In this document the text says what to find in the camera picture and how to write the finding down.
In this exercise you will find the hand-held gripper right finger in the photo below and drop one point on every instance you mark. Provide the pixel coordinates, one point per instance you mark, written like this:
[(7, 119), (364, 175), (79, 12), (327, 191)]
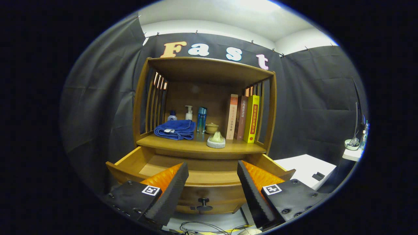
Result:
[(253, 195)]

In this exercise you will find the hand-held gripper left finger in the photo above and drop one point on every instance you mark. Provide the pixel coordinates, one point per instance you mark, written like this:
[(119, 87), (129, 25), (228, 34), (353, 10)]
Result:
[(171, 199)]

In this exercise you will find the wooden drawer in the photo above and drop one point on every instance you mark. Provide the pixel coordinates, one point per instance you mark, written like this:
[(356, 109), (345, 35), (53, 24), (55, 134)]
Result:
[(209, 192)]

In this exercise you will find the green scrub brush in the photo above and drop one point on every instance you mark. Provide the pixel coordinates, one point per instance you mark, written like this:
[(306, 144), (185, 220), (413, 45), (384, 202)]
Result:
[(216, 138)]

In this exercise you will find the wooden countertop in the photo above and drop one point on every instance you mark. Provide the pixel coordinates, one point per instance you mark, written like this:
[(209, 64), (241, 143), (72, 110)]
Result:
[(189, 145)]

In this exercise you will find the wooden cabinet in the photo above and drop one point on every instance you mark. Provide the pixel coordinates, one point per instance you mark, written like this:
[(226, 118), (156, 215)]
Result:
[(196, 94)]

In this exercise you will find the white rounded object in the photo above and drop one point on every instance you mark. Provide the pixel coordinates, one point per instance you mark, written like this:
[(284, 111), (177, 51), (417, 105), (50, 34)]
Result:
[(249, 232)]

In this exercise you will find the yellow black floor tape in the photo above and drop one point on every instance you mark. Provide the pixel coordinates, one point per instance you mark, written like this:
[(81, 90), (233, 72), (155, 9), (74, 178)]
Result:
[(212, 233)]

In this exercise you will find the blue towel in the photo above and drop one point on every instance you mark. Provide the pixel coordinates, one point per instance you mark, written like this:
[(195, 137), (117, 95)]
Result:
[(174, 129)]

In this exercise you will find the yellow book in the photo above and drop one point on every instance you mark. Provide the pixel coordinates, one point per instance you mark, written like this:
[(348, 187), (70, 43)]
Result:
[(252, 119)]

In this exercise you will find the brown book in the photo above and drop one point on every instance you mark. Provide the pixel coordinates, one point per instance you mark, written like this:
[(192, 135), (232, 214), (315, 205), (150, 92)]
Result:
[(242, 117)]

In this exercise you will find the yellow lidded teacup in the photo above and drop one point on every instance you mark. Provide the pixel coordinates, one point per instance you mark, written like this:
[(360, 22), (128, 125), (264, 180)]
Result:
[(212, 128)]

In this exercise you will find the orange and white book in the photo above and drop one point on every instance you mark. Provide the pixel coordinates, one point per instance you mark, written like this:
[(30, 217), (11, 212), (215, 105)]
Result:
[(232, 117)]

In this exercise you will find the small white blue-capped bottle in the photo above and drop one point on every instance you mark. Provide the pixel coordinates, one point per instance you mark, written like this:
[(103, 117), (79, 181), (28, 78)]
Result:
[(172, 117)]

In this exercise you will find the blue glass bottle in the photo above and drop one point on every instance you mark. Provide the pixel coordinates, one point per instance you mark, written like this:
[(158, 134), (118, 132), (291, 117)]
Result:
[(201, 119)]

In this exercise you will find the white pump bottle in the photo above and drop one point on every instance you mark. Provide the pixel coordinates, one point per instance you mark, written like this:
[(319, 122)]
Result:
[(188, 114)]

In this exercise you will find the white desk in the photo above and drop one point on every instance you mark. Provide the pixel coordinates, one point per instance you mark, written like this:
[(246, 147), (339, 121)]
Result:
[(352, 155)]

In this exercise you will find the white bowl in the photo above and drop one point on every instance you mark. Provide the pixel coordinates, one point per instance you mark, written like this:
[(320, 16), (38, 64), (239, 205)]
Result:
[(352, 145)]

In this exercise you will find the black backdrop cloth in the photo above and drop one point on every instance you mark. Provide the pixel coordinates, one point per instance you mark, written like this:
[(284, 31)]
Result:
[(310, 98)]

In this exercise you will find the clear plastic bottle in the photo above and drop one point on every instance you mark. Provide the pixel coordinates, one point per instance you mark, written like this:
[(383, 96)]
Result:
[(363, 138)]

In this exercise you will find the thin dark stand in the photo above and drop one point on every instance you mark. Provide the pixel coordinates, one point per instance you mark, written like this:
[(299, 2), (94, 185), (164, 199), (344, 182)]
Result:
[(356, 120)]

